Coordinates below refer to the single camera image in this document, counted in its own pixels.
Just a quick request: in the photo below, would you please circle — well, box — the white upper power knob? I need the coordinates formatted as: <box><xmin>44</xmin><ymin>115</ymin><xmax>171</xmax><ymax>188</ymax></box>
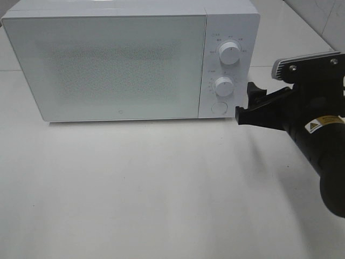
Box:
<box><xmin>218</xmin><ymin>40</ymin><xmax>241</xmax><ymax>65</ymax></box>

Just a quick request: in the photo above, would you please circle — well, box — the white timer knob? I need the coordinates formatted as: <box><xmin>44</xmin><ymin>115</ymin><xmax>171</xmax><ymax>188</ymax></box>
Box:
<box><xmin>214</xmin><ymin>77</ymin><xmax>234</xmax><ymax>97</ymax></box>

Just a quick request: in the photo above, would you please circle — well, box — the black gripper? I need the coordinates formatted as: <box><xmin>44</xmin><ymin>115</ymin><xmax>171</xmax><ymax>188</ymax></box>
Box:
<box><xmin>235</xmin><ymin>78</ymin><xmax>344</xmax><ymax>134</ymax></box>

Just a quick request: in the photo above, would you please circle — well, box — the round white door button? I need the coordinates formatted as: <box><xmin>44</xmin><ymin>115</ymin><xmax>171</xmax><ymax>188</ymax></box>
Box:
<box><xmin>211</xmin><ymin>101</ymin><xmax>228</xmax><ymax>117</ymax></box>

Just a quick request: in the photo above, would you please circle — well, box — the white microwave door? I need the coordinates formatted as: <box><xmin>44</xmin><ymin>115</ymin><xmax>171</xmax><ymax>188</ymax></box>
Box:
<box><xmin>3</xmin><ymin>16</ymin><xmax>205</xmax><ymax>122</ymax></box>

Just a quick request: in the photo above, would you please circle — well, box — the white microwave oven body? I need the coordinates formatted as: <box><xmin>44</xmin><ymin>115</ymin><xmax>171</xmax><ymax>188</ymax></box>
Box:
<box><xmin>1</xmin><ymin>1</ymin><xmax>260</xmax><ymax>121</ymax></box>

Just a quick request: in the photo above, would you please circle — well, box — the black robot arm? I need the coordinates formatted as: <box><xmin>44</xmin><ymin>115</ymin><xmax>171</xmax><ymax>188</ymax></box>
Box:
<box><xmin>235</xmin><ymin>78</ymin><xmax>344</xmax><ymax>217</ymax></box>

